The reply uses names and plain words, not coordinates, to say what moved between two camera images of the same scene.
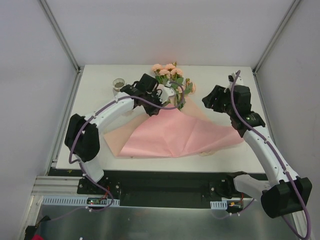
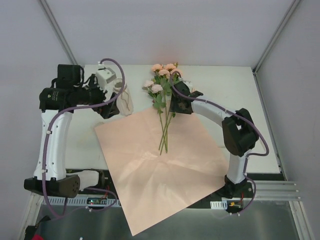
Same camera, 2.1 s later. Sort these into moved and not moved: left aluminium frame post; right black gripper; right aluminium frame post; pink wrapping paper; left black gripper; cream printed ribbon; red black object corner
Moved: right black gripper; cream printed ribbon; left black gripper; pink wrapping paper
Not moved: left aluminium frame post; red black object corner; right aluminium frame post
